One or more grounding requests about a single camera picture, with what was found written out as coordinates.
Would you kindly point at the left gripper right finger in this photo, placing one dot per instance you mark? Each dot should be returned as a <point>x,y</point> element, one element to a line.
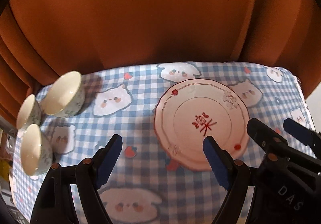
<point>233,175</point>

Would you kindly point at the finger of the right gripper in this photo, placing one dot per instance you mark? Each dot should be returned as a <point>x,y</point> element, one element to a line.
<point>306,136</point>
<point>273,143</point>

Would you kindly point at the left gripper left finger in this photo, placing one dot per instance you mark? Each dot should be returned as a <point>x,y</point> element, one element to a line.
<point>54,203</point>

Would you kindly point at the floral bowl front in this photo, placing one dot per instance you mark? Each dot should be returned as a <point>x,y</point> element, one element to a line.
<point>36,152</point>

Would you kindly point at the floral bowl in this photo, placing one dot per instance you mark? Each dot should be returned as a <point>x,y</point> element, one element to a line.
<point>36,152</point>
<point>65,97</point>
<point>29,113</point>

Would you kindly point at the small red-pattern white plate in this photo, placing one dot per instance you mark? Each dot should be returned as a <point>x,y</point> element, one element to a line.
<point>194,109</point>

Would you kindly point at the blue checkered bear tablecloth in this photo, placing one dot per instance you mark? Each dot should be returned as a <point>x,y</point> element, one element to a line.
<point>122,101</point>

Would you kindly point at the orange curtain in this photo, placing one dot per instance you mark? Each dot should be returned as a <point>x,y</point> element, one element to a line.
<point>43,39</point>

